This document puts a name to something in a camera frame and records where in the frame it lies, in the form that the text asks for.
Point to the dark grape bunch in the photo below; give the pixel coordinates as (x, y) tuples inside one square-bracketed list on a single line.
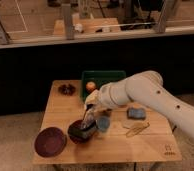
[(67, 89)]

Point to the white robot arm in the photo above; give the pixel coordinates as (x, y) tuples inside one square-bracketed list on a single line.
[(147, 89)]

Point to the red bowl with dark sponge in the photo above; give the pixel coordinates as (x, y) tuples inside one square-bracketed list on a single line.
[(81, 135)]

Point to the blue grey sponge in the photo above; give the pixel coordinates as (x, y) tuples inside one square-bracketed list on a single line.
[(136, 113)]

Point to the wooden table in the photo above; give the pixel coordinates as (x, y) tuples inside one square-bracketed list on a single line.
[(155, 143)]

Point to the green plastic tray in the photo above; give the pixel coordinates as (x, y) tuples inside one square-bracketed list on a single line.
[(99, 77)]

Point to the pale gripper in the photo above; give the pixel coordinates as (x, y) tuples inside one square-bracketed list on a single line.
[(91, 101)]

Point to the wooden spoon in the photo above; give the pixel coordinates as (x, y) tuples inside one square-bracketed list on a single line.
[(127, 124)]

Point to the orange apple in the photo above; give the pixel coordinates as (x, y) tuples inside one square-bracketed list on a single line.
[(90, 86)]

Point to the blue cup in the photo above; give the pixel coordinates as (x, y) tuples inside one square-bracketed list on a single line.
[(103, 123)]

